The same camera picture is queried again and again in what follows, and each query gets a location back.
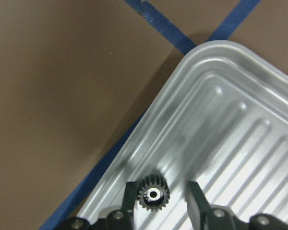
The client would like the ribbed silver metal tray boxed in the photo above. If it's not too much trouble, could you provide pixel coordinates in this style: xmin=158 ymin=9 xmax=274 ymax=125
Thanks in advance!
xmin=78 ymin=41 xmax=288 ymax=230

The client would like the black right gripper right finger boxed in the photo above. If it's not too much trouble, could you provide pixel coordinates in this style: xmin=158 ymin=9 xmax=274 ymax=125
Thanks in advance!
xmin=186 ymin=181 xmax=211 ymax=228

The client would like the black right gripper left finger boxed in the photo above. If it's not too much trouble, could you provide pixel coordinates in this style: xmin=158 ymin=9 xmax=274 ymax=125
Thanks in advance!
xmin=121 ymin=182 xmax=137 ymax=213

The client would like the brown paper mat blue grid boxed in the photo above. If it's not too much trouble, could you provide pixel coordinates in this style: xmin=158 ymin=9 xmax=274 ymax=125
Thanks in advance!
xmin=0 ymin=0 xmax=288 ymax=230

